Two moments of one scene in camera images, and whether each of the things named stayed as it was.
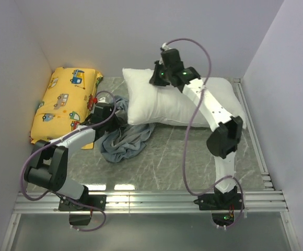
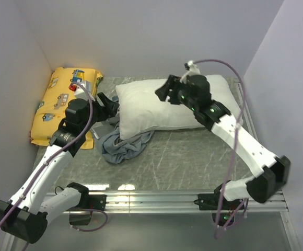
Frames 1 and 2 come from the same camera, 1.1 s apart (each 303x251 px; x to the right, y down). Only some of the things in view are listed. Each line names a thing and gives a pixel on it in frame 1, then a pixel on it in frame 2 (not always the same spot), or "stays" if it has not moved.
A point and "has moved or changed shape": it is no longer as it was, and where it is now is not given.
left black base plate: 98,201 stays
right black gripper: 154,80 to 172,83
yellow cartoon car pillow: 64,103 stays
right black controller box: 221,219 stays
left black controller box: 79,219 stays
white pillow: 150,103 has moved or changed shape
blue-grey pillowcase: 120,144 has moved or changed shape
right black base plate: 216,201 stays
